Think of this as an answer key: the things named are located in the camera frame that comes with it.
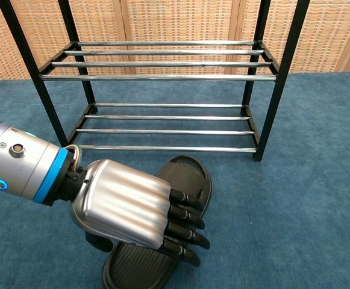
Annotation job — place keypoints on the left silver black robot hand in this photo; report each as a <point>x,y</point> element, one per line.
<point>126,201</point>

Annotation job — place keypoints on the black slide sandal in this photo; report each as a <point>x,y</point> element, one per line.
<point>189,174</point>

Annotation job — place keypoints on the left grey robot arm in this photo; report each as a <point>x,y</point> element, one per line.
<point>24,162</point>

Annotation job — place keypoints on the black chrome shoe rack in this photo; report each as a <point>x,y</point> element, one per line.
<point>277,90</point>

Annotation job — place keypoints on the blue carpet mat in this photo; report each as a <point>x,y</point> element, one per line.
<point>283,225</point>

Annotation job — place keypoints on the woven bamboo folding screen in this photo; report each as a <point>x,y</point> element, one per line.
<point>174,21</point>

